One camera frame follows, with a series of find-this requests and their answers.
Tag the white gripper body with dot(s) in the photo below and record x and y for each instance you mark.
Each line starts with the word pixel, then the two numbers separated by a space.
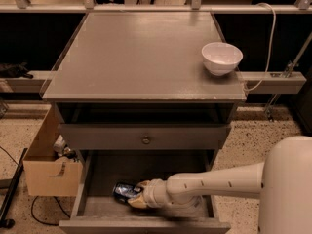
pixel 152 192

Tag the blue pepsi can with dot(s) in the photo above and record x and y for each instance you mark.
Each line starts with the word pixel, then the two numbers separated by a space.
pixel 123 192

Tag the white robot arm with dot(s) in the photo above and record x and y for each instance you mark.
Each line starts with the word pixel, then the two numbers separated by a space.
pixel 282 183

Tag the round metal drawer knob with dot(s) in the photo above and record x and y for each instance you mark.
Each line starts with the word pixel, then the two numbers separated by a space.
pixel 146 140

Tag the open grey middle drawer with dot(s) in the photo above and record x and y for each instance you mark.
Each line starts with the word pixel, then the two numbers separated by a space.
pixel 96 211

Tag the closed grey top drawer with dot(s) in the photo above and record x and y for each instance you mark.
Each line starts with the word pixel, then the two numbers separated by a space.
pixel 129 137

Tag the grey wooden drawer cabinet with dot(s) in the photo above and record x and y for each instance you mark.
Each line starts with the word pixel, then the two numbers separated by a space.
pixel 143 68

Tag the cardboard box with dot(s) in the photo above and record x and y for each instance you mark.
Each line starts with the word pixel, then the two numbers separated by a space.
pixel 46 174

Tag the black bar on floor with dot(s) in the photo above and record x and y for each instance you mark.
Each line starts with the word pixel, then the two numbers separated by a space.
pixel 10 186

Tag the white ceramic bowl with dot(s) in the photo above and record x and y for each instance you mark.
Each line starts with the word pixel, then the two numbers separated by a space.
pixel 221 58

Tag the black object on ledge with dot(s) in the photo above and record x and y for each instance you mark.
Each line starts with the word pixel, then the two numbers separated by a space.
pixel 14 70

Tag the metal diagonal bracket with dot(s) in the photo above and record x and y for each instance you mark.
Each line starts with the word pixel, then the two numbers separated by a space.
pixel 286 74

